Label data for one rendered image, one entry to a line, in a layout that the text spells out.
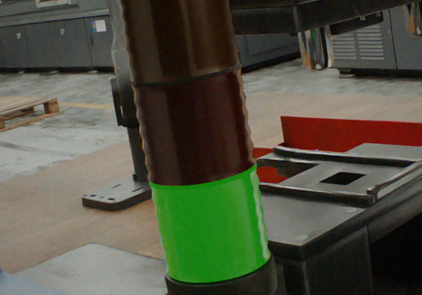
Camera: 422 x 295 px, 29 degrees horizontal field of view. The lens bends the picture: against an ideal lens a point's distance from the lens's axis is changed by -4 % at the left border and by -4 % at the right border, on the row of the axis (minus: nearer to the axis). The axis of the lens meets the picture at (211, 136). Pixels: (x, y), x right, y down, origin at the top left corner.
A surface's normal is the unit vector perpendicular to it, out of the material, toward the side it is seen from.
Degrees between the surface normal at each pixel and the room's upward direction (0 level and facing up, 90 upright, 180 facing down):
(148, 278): 0
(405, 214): 90
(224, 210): 76
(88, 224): 0
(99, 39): 90
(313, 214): 0
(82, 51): 90
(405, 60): 90
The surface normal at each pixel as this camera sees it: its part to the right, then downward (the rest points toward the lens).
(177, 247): -0.69, 0.03
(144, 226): -0.16, -0.96
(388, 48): -0.76, 0.26
